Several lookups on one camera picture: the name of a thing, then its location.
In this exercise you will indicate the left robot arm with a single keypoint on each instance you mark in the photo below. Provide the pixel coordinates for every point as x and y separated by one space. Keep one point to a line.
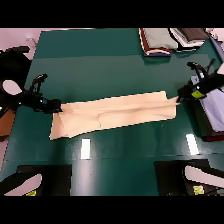
10 70

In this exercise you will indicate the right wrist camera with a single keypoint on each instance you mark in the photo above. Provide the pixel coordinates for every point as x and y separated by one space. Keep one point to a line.
198 69

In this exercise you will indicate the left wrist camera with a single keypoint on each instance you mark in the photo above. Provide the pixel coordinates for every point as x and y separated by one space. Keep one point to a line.
37 82

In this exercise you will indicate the blue garment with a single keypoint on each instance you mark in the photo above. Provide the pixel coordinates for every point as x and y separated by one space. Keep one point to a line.
217 48

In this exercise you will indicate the dark brown garment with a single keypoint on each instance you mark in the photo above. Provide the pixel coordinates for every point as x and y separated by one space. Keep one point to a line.
195 34

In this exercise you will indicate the grey garment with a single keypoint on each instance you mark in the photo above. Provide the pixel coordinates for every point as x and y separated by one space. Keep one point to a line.
160 38

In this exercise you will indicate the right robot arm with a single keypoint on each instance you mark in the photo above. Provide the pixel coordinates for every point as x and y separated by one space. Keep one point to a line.
213 83

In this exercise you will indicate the beige garment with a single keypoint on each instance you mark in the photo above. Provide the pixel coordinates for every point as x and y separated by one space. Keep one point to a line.
116 113

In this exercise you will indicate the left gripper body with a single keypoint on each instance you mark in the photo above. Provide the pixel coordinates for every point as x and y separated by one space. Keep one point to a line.
50 105

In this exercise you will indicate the black garment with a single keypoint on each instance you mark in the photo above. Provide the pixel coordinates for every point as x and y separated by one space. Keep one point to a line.
200 120

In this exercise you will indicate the dark red garment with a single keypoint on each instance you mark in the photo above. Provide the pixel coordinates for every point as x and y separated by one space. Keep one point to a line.
143 41

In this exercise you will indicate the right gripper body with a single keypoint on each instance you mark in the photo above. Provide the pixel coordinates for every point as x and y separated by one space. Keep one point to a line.
185 92

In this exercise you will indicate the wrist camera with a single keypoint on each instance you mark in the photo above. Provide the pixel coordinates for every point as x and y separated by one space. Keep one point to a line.
198 69
37 82

